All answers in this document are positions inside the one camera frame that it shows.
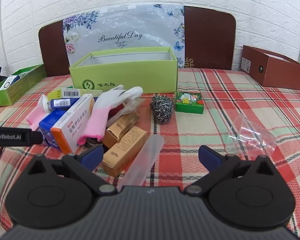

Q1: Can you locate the white blue small box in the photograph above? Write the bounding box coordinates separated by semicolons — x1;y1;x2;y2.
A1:
0;75;22;90

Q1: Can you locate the translucent plastic tube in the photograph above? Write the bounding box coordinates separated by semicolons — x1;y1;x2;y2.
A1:
116;134;165;193

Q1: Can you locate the yellow-green barcode box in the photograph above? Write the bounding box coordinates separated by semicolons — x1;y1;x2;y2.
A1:
49;87;103;99

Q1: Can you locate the brown wooden headboard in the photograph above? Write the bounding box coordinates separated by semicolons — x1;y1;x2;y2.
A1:
38;6;237;77

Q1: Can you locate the clear plastic bag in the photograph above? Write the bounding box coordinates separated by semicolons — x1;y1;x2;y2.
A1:
225;112;277;160

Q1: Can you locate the steel wool scrubber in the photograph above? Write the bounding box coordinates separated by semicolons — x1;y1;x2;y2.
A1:
149;94;175;125

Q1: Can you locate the gold cardboard box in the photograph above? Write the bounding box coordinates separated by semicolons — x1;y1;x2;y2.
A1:
101;126;148;178
102;112;141;148

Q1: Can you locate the brown shoebox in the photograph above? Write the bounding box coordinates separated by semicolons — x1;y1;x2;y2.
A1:
240;45;300;90

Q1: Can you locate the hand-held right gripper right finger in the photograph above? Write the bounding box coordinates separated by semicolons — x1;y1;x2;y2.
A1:
184;145;277;197

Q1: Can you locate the white orange medicine box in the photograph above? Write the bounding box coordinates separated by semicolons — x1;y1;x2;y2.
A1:
51;94;95;155

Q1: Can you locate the large green cardboard box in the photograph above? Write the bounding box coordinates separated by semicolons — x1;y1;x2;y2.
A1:
69;46;178;94

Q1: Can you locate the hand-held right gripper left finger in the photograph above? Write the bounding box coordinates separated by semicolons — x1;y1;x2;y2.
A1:
27;144;117;197

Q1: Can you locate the plaid bed sheet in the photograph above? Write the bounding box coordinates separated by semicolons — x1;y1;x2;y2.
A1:
0;67;300;239

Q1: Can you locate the floral plastic bag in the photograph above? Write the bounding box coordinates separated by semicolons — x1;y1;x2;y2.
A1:
62;4;185;68

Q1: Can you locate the white pink work glove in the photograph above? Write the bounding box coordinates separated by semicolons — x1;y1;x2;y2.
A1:
77;85;143;145
26;94;50;132

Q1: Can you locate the green floral small box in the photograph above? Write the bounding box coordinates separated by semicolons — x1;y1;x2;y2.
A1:
175;91;205;115

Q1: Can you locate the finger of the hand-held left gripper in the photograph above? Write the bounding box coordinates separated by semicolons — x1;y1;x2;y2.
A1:
30;129;43;145

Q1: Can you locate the green side box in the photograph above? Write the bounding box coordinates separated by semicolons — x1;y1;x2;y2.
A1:
0;64;47;107

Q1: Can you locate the blue cardboard box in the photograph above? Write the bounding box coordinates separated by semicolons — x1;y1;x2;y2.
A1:
39;109;67;149

